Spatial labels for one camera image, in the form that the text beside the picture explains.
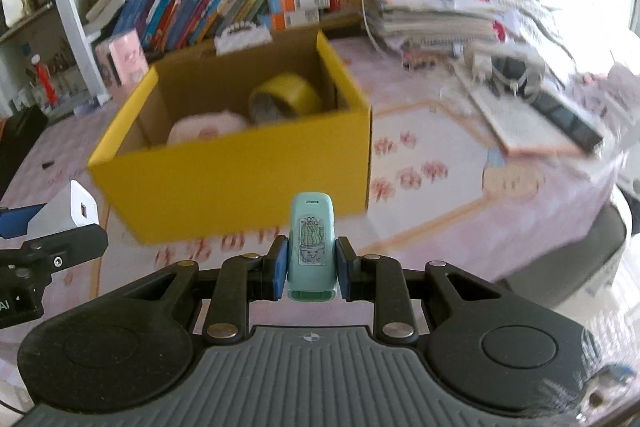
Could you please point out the orange and white box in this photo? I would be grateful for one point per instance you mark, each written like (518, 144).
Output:
(290, 19)
(300, 1)

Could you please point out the row of slanted books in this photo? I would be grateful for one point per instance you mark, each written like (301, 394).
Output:
(210, 2)

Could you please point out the mint green correction tape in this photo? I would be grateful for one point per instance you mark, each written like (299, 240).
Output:
(310, 217)

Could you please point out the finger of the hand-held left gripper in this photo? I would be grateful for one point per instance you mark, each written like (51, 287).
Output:
(75, 243)
(15, 221)

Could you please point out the red tassel ornament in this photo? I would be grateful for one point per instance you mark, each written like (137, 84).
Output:
(42, 79)

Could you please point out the black case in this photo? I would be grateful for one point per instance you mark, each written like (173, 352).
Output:
(20, 147)

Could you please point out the yellow cardboard box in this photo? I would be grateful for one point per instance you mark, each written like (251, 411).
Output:
(225, 177)

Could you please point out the white quilted purse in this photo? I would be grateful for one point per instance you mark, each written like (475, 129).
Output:
(245, 40)

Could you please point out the printed paper sheet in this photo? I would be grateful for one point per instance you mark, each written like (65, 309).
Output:
(520, 127)

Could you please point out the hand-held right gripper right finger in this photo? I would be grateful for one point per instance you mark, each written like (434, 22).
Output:
(343, 268)

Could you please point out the small white box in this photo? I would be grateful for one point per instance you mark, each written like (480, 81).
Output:
(70, 207)

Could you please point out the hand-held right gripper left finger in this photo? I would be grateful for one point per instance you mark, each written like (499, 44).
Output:
(280, 268)

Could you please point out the yellow tape roll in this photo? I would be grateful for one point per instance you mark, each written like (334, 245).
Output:
(295, 94)

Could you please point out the large pink plush toy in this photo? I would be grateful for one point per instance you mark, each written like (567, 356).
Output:
(210, 127)

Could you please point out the long black device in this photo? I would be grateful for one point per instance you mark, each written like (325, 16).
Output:
(567, 119)

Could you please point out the stack of notebooks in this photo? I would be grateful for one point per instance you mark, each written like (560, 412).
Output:
(440, 19)

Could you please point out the stack of cream books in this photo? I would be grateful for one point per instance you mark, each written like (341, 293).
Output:
(107, 4)

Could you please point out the pink printed tablecloth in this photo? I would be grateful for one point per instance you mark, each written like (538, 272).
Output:
(425, 217)

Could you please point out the white bookshelf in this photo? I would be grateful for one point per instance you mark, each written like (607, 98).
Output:
(80, 37)

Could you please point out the dark round seat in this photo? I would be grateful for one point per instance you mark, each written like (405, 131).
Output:
(575, 257)

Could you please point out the pink humidifier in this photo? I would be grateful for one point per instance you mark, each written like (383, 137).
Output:
(127, 57)

